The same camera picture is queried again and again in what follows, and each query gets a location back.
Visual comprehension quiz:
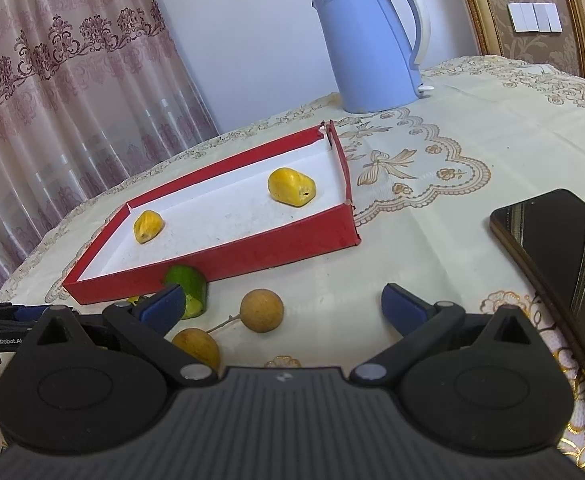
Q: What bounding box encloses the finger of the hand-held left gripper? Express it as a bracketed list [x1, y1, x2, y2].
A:
[0, 303, 53, 322]

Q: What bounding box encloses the large yellow fruit piece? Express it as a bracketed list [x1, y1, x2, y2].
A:
[267, 167, 317, 206]

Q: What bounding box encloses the brown longan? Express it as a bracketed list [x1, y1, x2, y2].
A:
[171, 328, 221, 372]
[206, 288, 284, 335]

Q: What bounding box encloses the small yellow fruit piece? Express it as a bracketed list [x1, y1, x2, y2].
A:
[133, 210, 164, 245]

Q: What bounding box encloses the pink patterned curtain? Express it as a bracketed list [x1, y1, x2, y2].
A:
[0, 0, 219, 306]

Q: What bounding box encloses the blue electric kettle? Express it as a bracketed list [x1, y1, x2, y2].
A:
[311, 0, 434, 114]

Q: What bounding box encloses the black smartphone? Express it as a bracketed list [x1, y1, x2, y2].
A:
[489, 189, 585, 436]

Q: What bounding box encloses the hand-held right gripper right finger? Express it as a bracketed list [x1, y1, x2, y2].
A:
[350, 283, 553, 387]

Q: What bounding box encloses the green cucumber piece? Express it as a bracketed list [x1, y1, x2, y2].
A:
[164, 265, 208, 320]

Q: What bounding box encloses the red cardboard tray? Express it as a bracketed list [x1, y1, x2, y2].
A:
[62, 120, 362, 306]

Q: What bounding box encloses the cream embroidered tablecloth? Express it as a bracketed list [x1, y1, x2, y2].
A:
[0, 54, 585, 476]

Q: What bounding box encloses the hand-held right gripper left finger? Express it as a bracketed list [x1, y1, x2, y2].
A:
[17, 284, 218, 387]

